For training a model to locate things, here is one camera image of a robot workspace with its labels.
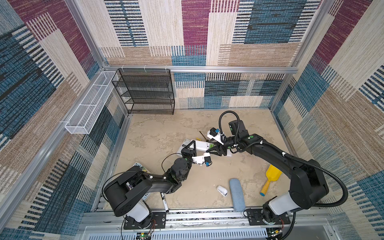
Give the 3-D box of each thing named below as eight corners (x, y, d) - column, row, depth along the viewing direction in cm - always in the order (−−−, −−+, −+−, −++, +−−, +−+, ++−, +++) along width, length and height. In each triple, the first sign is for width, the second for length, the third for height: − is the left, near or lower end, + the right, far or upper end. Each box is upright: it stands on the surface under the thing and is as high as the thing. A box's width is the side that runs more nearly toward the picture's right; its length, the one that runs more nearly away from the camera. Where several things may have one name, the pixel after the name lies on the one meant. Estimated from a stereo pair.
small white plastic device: (215, 189, 84) (216, 187, 81) (218, 185, 85) (219, 183, 83) (225, 197, 81) (226, 196, 79) (228, 193, 82) (229, 191, 80)
